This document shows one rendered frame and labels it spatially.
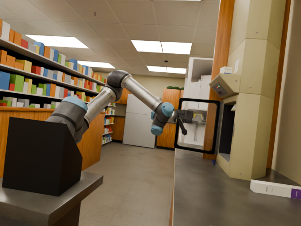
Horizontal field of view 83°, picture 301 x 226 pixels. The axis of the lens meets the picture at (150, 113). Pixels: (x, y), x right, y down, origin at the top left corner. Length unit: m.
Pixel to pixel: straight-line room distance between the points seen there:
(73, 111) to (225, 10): 1.32
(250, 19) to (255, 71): 0.29
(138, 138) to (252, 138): 5.22
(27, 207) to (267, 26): 1.30
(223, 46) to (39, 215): 1.44
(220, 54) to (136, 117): 4.86
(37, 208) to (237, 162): 0.92
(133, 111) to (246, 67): 5.23
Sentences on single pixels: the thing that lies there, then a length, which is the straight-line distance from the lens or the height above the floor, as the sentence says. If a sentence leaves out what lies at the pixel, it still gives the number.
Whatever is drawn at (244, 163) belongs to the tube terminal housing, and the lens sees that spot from 1.10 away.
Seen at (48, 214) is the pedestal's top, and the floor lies 0.94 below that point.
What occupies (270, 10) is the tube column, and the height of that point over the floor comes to 1.86.
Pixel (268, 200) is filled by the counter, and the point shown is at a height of 0.94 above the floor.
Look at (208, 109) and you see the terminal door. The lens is 1.35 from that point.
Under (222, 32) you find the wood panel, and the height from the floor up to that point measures 1.92.
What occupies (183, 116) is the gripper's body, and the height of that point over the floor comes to 1.24.
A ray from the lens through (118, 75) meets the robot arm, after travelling 1.07.
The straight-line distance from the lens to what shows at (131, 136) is 6.14.
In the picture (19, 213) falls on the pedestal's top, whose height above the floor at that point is 0.92.
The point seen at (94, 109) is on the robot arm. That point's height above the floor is 1.23.
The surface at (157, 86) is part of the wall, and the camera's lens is 6.69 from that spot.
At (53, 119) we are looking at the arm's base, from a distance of 0.75.
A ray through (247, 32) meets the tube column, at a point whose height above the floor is 1.74.
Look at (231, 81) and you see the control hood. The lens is 1.06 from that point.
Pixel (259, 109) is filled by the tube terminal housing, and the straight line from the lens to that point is 1.10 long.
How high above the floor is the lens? 1.25
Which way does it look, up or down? level
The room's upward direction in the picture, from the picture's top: 6 degrees clockwise
